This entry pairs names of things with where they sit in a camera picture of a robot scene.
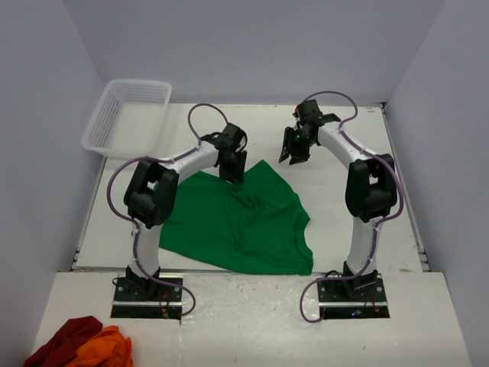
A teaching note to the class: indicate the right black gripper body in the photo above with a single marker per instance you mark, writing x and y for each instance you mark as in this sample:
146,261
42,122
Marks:
297,144

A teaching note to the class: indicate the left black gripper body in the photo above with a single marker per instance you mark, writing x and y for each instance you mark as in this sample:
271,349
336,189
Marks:
233,168

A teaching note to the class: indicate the green t shirt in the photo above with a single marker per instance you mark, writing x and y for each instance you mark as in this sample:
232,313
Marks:
253,227

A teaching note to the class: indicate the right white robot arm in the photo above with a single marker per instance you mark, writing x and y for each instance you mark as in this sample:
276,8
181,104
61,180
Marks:
370,192

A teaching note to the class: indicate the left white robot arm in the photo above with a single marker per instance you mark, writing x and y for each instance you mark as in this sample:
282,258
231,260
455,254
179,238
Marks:
151,194

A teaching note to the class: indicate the white plastic basket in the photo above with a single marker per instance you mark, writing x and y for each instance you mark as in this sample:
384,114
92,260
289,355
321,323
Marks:
128,118

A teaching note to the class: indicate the orange t shirt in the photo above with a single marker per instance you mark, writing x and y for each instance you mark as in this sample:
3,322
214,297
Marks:
107,348

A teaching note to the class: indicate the dark red t shirt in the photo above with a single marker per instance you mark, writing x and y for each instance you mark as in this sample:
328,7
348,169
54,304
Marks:
62,347

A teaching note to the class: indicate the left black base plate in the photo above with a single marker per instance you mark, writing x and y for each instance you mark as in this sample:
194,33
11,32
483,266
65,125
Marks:
162,303

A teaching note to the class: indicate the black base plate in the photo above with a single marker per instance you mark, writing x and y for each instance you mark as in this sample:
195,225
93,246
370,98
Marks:
351,300
162,303

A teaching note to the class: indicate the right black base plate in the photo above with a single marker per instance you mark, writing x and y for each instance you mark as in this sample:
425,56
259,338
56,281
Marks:
351,300

